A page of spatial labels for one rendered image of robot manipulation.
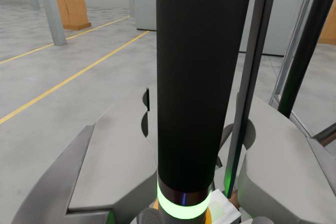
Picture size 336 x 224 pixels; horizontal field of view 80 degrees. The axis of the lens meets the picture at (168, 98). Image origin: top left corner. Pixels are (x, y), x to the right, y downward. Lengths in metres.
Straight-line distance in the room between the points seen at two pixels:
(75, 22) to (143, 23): 2.46
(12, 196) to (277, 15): 5.71
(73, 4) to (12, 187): 6.82
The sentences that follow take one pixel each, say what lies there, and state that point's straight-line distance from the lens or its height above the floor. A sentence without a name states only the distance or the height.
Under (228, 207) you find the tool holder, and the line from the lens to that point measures 0.21.
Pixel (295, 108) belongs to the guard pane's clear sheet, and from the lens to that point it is 1.47.
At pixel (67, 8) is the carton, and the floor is 0.70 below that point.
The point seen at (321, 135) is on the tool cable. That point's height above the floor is 1.56.
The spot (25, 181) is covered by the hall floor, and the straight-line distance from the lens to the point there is 2.53.
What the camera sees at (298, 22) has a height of 1.50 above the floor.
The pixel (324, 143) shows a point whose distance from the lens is 0.33.
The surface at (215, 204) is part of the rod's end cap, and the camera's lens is 0.21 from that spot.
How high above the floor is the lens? 1.73
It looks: 31 degrees down
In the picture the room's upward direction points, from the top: 1 degrees clockwise
